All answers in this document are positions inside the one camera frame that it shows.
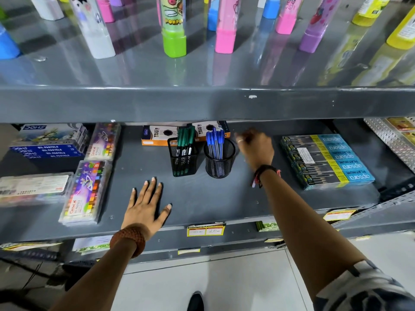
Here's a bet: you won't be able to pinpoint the orange and white box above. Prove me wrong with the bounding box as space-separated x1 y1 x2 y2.
141 125 179 147
192 121 231 140

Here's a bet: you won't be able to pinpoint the blue pastel box with picture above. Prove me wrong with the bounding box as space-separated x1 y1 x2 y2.
14 124 89 147

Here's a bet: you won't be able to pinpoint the clear plastic pen case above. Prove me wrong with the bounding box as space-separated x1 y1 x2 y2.
0 172 75 208

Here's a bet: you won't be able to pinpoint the white perforated metal panel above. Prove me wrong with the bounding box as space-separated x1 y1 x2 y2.
363 117 415 179

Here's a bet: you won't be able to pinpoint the bunch of green pens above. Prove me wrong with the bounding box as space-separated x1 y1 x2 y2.
175 125 196 176

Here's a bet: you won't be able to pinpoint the grey metal shelf rack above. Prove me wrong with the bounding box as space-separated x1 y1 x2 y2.
0 0 415 266

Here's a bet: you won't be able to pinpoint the patterned grey shirt sleeve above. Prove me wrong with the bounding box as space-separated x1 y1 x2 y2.
312 260 415 311

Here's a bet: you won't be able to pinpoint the black and red wrist thread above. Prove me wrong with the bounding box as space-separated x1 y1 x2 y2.
252 165 281 188

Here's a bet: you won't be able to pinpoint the row of colourful cartoon tubes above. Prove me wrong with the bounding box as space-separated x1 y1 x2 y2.
0 0 343 60

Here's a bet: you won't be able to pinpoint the person's right forearm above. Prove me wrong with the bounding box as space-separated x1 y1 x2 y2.
254 170 368 301

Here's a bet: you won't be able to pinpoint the person's left forearm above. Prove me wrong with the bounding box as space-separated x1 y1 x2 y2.
50 238 138 311

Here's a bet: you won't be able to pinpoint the bunch of blue pens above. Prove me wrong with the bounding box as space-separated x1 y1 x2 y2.
206 126 225 176

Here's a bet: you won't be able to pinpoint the yellow double price label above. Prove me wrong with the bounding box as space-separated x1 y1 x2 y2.
187 225 225 238

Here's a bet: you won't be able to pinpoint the black shoe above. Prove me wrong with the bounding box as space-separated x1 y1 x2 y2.
187 291 205 311

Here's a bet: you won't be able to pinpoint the square black mesh pen holder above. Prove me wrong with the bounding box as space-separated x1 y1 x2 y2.
167 137 199 178

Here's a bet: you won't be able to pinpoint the stack of blue pencil boxes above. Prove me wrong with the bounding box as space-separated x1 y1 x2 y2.
280 134 376 191

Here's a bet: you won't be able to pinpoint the brown beaded bracelet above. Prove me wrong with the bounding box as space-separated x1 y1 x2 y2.
110 223 146 259

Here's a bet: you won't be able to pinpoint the yellow bottle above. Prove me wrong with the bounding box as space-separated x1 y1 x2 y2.
351 0 391 27
385 6 415 50

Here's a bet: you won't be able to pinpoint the round black mesh pen holder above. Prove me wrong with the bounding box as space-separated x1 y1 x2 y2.
203 138 236 179

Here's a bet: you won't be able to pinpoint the person's left hand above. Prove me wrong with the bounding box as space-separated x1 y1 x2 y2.
121 177 172 241

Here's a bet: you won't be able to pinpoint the long yellow shelf label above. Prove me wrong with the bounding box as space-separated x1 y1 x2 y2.
0 242 63 252

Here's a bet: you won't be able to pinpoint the person's right hand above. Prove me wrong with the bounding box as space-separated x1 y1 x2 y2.
235 129 275 172

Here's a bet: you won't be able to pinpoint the green label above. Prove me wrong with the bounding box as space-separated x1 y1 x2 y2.
255 221 279 232

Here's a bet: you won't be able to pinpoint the yellow packets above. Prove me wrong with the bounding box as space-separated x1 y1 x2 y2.
385 117 415 145

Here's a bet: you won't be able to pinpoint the colourful oil pastel case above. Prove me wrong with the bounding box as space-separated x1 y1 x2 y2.
59 160 113 227
85 122 121 162

